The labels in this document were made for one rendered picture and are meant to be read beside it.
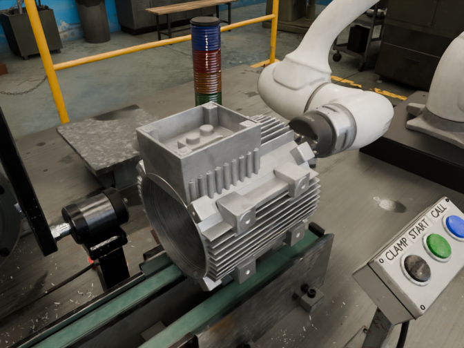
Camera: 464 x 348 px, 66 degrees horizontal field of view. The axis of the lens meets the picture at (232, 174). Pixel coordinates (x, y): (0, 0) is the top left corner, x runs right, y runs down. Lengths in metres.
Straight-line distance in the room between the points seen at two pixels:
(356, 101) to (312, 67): 0.12
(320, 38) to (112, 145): 0.54
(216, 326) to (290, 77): 0.48
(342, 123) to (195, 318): 0.38
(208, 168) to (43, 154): 0.86
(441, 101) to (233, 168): 0.79
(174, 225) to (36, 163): 0.69
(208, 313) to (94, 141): 0.58
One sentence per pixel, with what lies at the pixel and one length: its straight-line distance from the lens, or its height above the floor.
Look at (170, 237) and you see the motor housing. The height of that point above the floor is 0.98.
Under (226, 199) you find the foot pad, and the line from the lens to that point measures 0.43.
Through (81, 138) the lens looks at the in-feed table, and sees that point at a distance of 1.00.
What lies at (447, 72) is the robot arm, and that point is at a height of 1.06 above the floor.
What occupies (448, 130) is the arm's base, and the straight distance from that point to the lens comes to 1.15.
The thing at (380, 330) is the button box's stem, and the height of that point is 0.89.
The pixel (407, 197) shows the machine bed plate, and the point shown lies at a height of 0.80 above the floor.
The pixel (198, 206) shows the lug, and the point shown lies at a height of 1.11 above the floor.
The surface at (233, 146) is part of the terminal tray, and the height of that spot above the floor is 1.16.
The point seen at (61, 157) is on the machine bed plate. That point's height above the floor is 0.80.
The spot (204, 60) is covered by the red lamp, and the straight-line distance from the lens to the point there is 0.75.
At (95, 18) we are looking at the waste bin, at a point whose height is 0.32.
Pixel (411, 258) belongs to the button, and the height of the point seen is 1.08.
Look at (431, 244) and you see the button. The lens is 0.47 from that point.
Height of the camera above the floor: 1.37
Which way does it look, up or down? 35 degrees down
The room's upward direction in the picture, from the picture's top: straight up
